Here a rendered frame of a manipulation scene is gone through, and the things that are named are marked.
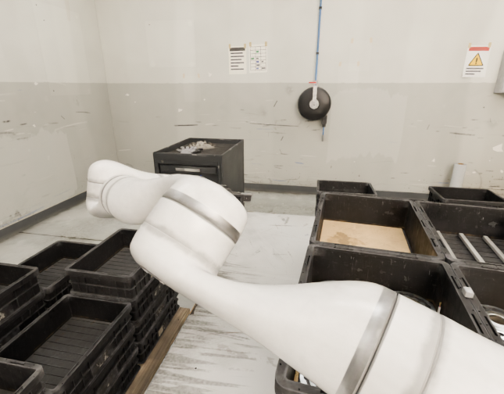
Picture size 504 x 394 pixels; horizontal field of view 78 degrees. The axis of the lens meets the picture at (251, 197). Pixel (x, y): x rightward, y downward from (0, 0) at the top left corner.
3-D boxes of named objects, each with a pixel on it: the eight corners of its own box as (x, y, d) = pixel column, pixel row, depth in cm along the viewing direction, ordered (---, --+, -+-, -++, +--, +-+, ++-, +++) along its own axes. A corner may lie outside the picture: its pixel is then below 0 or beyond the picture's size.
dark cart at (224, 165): (226, 284, 215) (222, 155, 185) (166, 276, 224) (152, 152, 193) (244, 243, 271) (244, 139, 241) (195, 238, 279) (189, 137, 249)
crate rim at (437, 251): (445, 270, 69) (447, 260, 68) (308, 251, 76) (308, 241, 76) (412, 206, 105) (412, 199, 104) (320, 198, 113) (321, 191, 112)
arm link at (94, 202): (80, 214, 58) (101, 232, 47) (84, 167, 57) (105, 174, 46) (120, 214, 62) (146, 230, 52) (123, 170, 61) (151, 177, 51)
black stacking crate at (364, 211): (435, 305, 72) (445, 262, 68) (306, 284, 80) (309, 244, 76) (406, 232, 108) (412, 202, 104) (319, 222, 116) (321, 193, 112)
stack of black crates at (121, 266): (144, 367, 134) (130, 277, 119) (82, 356, 140) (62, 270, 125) (181, 306, 171) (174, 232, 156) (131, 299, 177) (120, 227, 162)
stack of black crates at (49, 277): (63, 352, 142) (47, 289, 130) (8, 342, 147) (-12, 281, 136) (116, 297, 179) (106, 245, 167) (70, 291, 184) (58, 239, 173)
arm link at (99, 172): (161, 164, 67) (158, 205, 68) (83, 156, 56) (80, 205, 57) (178, 166, 62) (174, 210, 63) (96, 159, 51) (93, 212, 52)
